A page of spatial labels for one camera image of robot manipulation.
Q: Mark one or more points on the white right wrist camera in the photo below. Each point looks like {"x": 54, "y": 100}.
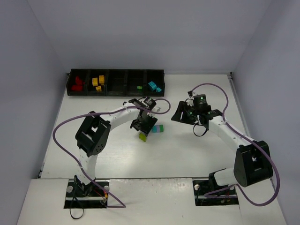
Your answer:
{"x": 191, "y": 98}

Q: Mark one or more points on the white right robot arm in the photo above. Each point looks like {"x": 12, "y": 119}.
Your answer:
{"x": 250, "y": 165}

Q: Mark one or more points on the lilac and lime lego stack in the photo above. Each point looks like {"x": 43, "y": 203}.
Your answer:
{"x": 142, "y": 137}

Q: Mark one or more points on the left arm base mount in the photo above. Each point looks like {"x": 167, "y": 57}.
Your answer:
{"x": 75, "y": 198}

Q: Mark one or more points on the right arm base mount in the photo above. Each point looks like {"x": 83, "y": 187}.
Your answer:
{"x": 208, "y": 193}

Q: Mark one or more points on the yellow long lego brick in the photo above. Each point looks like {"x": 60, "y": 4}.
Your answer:
{"x": 95, "y": 82}

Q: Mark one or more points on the teal lilac green lego stack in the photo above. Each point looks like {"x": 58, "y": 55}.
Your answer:
{"x": 158, "y": 129}

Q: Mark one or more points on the teal flower lego block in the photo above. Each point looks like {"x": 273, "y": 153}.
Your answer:
{"x": 152, "y": 86}

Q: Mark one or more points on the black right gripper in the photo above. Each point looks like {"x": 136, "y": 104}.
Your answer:
{"x": 182, "y": 114}

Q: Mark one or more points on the orange butterfly lego block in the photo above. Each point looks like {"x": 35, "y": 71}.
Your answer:
{"x": 101, "y": 79}

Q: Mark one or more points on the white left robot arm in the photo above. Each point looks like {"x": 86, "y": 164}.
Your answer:
{"x": 94, "y": 131}

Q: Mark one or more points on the red legos in bin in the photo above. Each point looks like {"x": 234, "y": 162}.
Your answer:
{"x": 78, "y": 85}

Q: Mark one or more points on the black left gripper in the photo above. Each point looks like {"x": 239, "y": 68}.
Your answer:
{"x": 144, "y": 124}

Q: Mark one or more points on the black divided bin row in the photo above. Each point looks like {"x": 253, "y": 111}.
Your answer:
{"x": 118, "y": 82}

